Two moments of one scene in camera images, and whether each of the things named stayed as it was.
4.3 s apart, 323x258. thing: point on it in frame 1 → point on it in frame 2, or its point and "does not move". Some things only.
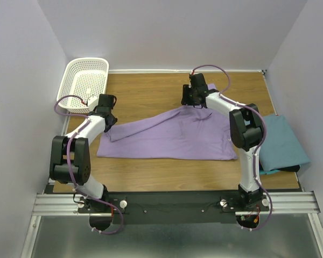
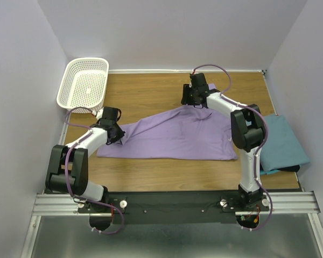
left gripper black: x=109 y=120 → x=114 y=133
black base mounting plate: x=129 y=208 does not move
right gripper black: x=188 y=99 does not move
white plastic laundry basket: x=85 y=78 does not move
